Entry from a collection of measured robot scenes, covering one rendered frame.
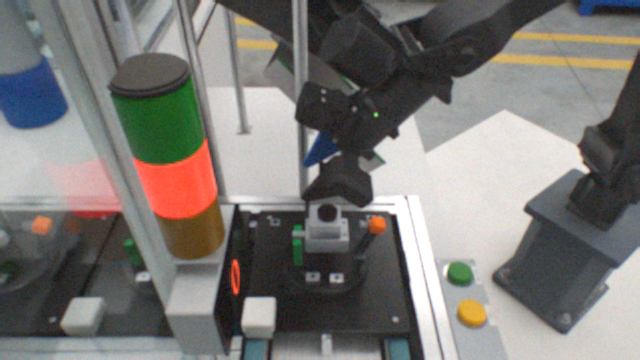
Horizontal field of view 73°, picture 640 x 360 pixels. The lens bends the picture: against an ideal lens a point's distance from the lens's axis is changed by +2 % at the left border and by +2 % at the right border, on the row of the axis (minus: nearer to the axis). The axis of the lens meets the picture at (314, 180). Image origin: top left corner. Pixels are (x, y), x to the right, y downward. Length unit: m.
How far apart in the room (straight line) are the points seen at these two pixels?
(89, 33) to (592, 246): 0.66
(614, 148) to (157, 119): 0.55
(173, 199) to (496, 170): 0.92
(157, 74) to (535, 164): 1.02
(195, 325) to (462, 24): 0.36
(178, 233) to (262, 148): 0.79
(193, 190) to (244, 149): 0.81
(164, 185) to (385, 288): 0.46
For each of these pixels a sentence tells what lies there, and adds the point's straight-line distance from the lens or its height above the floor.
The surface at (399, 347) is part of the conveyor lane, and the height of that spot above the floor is 0.95.
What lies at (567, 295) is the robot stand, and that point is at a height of 0.93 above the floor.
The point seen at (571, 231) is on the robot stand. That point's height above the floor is 1.06.
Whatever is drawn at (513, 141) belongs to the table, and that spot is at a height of 0.86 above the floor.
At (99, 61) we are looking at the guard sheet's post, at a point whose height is 1.43.
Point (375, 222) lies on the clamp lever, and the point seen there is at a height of 1.07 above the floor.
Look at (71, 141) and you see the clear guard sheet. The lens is 0.27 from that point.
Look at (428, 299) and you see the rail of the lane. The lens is 0.72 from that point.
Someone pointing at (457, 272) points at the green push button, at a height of 0.97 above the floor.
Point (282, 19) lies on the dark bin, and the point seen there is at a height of 1.28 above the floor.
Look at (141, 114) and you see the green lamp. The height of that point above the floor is 1.40.
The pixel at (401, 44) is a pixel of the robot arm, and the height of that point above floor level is 1.35.
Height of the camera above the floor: 1.54
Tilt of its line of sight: 42 degrees down
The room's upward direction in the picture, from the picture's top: straight up
